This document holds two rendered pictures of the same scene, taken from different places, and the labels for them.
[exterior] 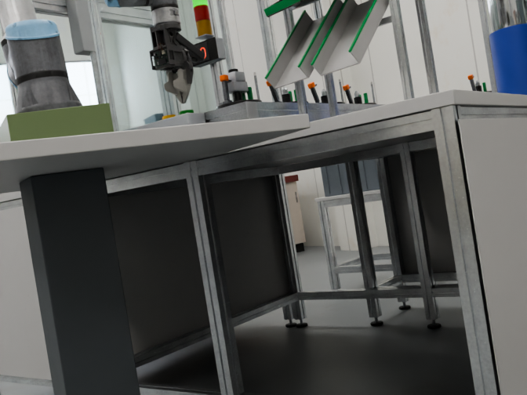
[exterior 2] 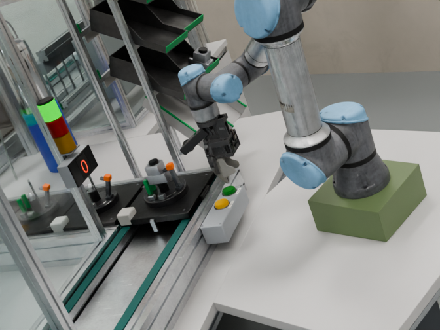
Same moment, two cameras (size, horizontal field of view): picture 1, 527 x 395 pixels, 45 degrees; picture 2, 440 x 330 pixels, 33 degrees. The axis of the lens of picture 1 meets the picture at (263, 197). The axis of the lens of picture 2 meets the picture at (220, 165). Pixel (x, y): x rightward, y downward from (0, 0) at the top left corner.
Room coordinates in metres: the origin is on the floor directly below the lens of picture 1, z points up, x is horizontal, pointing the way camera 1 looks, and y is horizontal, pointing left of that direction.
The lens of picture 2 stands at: (2.09, 2.10, 1.92)
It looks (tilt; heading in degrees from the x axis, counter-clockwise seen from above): 24 degrees down; 260
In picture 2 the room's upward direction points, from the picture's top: 21 degrees counter-clockwise
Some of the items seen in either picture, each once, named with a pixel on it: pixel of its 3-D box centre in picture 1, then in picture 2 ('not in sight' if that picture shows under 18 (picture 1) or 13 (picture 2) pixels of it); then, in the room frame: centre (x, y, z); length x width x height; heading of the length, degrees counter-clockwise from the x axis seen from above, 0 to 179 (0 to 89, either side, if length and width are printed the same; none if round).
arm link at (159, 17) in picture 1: (167, 19); (205, 110); (1.74, 0.18, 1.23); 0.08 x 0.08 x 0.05
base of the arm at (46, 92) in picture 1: (46, 98); (357, 166); (1.47, 0.46, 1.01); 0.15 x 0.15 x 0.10
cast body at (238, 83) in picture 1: (237, 81); (154, 171); (1.93, 0.02, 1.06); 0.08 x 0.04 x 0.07; 142
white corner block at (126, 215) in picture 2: not in sight; (127, 216); (2.06, 0.05, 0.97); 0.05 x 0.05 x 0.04; 52
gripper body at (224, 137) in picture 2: (169, 48); (217, 136); (1.74, 0.19, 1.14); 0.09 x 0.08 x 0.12; 142
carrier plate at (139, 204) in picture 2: not in sight; (168, 198); (1.92, 0.03, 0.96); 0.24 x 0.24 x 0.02; 52
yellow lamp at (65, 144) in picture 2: (204, 29); (64, 142); (2.13, 0.11, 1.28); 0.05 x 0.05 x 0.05
